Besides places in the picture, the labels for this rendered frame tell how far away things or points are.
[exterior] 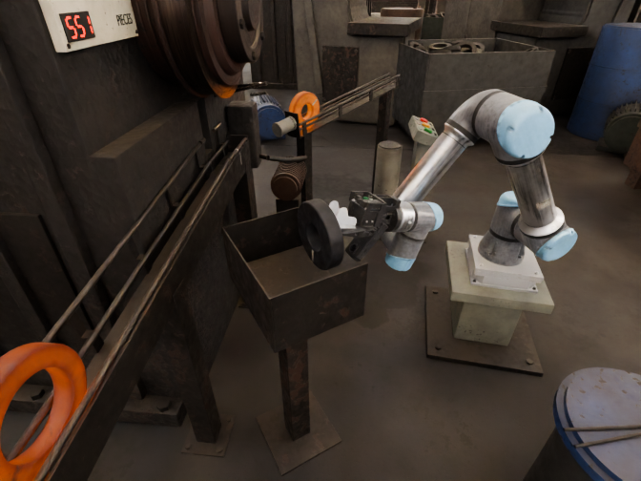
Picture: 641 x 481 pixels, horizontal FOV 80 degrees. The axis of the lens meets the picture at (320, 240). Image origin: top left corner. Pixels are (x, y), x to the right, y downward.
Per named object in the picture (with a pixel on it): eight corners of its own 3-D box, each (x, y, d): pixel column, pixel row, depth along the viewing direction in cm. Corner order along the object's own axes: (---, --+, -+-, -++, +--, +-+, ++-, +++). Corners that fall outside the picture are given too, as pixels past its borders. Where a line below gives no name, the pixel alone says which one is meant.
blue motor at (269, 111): (253, 147, 327) (249, 105, 308) (247, 126, 373) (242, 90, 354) (288, 143, 334) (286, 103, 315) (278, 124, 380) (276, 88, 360)
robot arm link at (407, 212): (389, 223, 99) (410, 238, 93) (376, 223, 97) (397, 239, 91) (399, 197, 96) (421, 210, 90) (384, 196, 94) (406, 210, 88)
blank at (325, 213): (332, 227, 73) (347, 222, 74) (296, 189, 83) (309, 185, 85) (329, 284, 83) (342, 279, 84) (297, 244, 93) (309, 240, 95)
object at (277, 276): (288, 495, 104) (269, 299, 64) (253, 416, 123) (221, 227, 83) (351, 457, 113) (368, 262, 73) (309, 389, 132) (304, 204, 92)
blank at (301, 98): (299, 135, 170) (304, 137, 168) (282, 110, 158) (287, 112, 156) (319, 110, 173) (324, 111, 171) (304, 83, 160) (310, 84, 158)
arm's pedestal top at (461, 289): (528, 258, 151) (531, 249, 149) (550, 314, 125) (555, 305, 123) (444, 247, 157) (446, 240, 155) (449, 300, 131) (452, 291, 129)
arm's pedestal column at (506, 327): (518, 301, 168) (536, 253, 154) (542, 377, 136) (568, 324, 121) (424, 288, 175) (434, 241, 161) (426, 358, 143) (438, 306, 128)
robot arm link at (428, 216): (437, 239, 101) (450, 211, 96) (406, 240, 95) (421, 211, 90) (417, 223, 106) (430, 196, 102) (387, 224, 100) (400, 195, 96)
